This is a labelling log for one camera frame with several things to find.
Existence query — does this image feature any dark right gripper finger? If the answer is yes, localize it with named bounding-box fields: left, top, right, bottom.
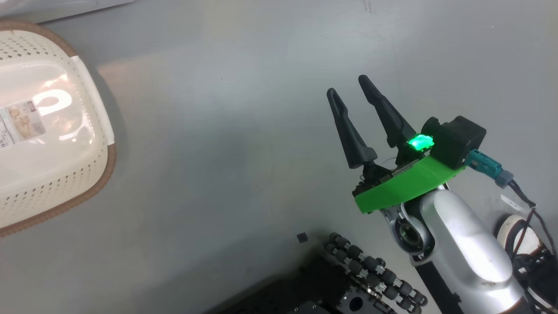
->
left=327, top=88, right=378, bottom=170
left=358, top=75, right=417, bottom=149

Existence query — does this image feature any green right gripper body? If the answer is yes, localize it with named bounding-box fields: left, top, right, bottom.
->
left=353, top=134, right=467, bottom=214

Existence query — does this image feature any black roller omni wheel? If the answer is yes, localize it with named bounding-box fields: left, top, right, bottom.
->
left=323, top=232, right=429, bottom=314

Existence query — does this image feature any cream perforated laundry basket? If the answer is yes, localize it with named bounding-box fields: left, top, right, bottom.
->
left=0, top=20, right=117, bottom=238

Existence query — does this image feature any paper label inside basket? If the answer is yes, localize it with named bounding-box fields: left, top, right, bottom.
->
left=0, top=100, right=47, bottom=149

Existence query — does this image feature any right cable with teal connector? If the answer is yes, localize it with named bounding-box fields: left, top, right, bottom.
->
left=464, top=149, right=558, bottom=262

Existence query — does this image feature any white right cable tag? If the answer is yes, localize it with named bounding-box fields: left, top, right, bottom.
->
left=500, top=194, right=530, bottom=214

